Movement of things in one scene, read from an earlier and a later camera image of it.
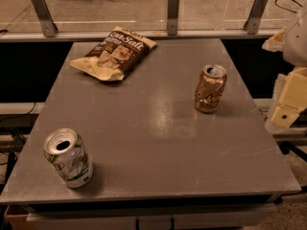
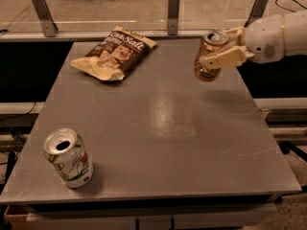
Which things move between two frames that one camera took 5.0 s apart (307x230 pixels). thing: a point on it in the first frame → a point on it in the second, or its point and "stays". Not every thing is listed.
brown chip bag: [116, 54] stays
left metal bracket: [44, 13] stays
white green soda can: [64, 149] stays
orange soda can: [210, 87] → [211, 41]
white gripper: [296, 42] → [264, 39]
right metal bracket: [251, 25] stays
